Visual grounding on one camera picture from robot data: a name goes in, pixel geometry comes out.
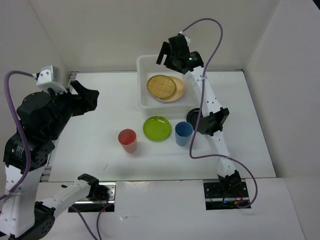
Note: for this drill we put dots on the blue plastic cup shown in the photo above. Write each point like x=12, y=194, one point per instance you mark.
x=183, y=132

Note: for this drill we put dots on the round woven bamboo coaster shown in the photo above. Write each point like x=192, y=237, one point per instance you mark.
x=161, y=86

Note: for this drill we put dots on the clear plastic bin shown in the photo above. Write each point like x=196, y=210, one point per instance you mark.
x=146, y=68

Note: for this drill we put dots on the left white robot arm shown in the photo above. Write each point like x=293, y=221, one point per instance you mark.
x=42, y=117

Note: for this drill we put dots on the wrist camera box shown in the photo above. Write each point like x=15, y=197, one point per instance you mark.
x=49, y=78
x=187, y=38

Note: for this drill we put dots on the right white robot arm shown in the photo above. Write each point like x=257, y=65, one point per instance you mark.
x=209, y=118

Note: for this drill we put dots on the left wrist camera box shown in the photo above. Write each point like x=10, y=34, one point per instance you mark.
x=49, y=78

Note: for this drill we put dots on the black plastic plate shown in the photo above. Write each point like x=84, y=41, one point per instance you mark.
x=192, y=116

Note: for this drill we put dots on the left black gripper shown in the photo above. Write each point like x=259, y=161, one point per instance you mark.
x=86, y=100

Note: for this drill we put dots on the orange plastic plate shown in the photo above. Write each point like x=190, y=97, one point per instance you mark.
x=180, y=89

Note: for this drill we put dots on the green plastic plate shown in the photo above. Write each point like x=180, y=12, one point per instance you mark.
x=157, y=128

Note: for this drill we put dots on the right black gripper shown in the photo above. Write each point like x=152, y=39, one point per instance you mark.
x=164, y=50

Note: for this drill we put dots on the red plastic cup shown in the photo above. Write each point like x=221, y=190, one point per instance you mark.
x=128, y=140

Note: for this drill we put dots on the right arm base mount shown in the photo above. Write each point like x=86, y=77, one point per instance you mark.
x=217, y=199

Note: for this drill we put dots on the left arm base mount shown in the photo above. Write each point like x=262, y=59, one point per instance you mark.
x=105, y=197

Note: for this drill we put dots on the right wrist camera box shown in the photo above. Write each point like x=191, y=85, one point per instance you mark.
x=187, y=38

